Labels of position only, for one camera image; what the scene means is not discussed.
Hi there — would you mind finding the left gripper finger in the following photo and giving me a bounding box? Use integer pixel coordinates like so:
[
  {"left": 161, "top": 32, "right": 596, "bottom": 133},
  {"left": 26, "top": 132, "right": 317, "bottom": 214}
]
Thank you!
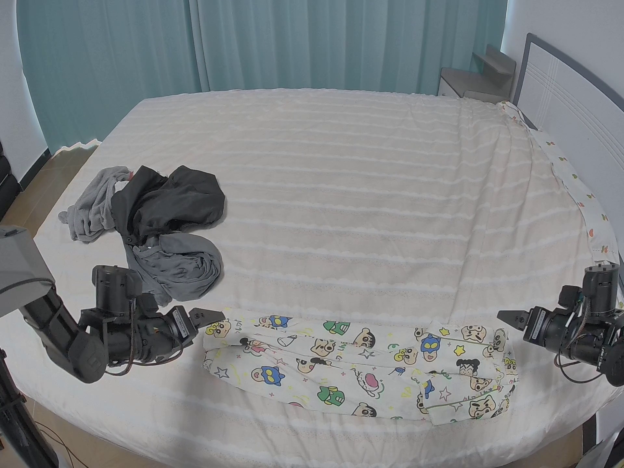
[{"left": 190, "top": 308, "right": 226, "bottom": 333}]

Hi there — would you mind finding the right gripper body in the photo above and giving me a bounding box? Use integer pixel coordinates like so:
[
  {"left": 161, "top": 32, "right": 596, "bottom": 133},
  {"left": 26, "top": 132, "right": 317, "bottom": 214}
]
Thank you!
[{"left": 524, "top": 307, "right": 579, "bottom": 358}]

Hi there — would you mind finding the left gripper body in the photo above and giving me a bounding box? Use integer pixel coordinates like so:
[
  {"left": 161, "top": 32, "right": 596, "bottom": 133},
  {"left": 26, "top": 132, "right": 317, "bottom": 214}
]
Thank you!
[{"left": 146, "top": 307, "right": 197, "bottom": 360}]

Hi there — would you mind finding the white printed pyjama top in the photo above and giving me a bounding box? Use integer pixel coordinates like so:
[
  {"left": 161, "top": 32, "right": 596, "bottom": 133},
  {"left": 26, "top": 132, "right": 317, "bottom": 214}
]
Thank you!
[{"left": 202, "top": 312, "right": 522, "bottom": 426}]

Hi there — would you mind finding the dark grey garment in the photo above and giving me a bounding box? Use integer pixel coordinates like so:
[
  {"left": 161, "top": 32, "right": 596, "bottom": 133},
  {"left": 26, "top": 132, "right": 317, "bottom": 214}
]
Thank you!
[{"left": 124, "top": 232, "right": 224, "bottom": 307}]

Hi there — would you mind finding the black garment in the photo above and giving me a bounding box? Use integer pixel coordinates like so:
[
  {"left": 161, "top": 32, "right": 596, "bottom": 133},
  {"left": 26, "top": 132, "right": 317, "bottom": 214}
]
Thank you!
[{"left": 111, "top": 165, "right": 228, "bottom": 245}]

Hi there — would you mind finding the light grey garment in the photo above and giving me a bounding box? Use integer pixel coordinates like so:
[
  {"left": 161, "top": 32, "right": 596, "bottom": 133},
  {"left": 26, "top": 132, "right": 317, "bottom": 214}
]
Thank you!
[{"left": 58, "top": 165, "right": 135, "bottom": 243}]

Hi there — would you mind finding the bed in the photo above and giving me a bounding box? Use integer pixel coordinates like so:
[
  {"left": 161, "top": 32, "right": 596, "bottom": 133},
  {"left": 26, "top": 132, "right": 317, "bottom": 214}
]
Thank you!
[{"left": 0, "top": 32, "right": 624, "bottom": 463}]

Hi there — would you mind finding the grey bedside table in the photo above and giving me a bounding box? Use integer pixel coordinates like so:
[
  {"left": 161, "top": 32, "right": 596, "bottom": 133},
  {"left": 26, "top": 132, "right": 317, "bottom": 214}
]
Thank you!
[{"left": 439, "top": 44, "right": 518, "bottom": 102}]

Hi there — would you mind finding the blue-green curtain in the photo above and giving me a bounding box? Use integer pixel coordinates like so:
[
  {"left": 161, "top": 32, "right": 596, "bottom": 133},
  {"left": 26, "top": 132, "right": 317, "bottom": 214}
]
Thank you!
[
  {"left": 188, "top": 0, "right": 511, "bottom": 98},
  {"left": 17, "top": 0, "right": 210, "bottom": 153}
]

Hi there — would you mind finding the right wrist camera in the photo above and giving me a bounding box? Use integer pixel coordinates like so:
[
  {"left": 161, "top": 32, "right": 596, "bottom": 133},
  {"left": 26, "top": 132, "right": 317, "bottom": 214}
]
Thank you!
[{"left": 558, "top": 285, "right": 585, "bottom": 311}]

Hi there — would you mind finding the black cable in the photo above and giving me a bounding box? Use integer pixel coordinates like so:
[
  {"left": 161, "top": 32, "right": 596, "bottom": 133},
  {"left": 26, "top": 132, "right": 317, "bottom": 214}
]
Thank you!
[
  {"left": 104, "top": 351, "right": 148, "bottom": 377},
  {"left": 555, "top": 354, "right": 603, "bottom": 385}
]

